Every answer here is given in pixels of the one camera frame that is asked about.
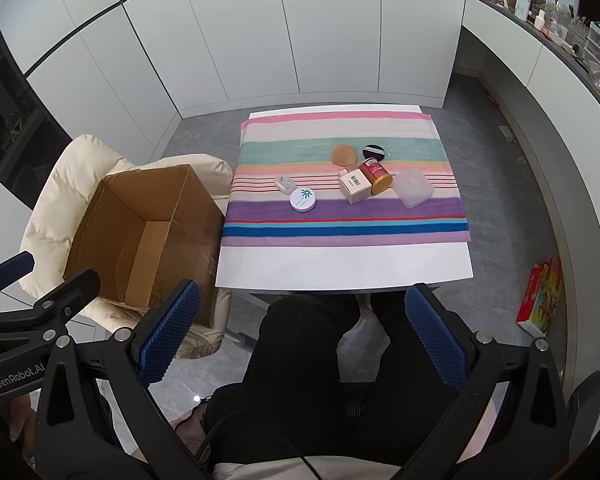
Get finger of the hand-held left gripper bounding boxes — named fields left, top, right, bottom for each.
left=10, top=269, right=102, bottom=343
left=0, top=251, right=35, bottom=306

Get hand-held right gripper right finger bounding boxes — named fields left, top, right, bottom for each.
left=395, top=283, right=572, bottom=480

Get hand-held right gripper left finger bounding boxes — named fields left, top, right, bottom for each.
left=35, top=280, right=216, bottom=480

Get brown cardboard box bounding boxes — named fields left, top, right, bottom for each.
left=62, top=164, right=226, bottom=328

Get translucent plastic case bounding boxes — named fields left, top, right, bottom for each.
left=391, top=167, right=435, bottom=209

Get small white carton box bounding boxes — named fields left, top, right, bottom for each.
left=339, top=166, right=372, bottom=206

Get red jar with gold lid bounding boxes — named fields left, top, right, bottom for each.
left=358, top=156, right=394, bottom=196

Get white round tin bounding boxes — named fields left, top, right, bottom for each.
left=289, top=187, right=317, bottom=213

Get tan makeup sponge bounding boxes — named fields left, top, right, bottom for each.
left=331, top=144, right=360, bottom=167

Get person's left hand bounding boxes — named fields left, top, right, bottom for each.
left=7, top=394, right=40, bottom=462

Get cream padded chair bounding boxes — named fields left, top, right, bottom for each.
left=20, top=134, right=236, bottom=361

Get colourful printed box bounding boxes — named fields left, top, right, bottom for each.
left=516, top=256, right=565, bottom=337

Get person's legs in black trousers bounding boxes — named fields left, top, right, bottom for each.
left=200, top=294, right=501, bottom=468

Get striped colourful cloth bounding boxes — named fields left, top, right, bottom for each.
left=220, top=110, right=470, bottom=248

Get white counter with dark top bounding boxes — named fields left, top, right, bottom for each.
left=455, top=0, right=600, bottom=411

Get clear drawer organizer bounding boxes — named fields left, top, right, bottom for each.
left=577, top=22, right=600, bottom=68

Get black cable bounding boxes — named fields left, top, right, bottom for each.
left=200, top=410, right=331, bottom=480

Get white wall cabinets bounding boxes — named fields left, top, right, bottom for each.
left=0, top=0, right=468, bottom=121

